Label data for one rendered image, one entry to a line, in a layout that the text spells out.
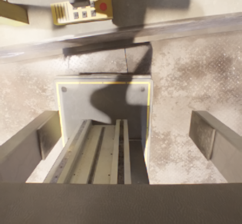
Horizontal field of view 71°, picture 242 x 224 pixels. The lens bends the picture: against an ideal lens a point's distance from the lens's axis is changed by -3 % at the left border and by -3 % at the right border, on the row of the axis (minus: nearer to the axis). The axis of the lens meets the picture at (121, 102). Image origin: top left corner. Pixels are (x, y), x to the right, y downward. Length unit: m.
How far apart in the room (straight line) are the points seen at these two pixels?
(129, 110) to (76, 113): 0.39
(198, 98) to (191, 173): 0.81
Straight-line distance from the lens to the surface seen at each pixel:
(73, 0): 0.53
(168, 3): 0.84
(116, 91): 1.21
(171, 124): 1.70
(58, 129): 0.17
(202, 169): 2.07
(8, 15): 0.78
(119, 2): 0.82
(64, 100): 1.30
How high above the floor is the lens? 1.50
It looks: 73 degrees down
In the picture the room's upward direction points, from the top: 178 degrees counter-clockwise
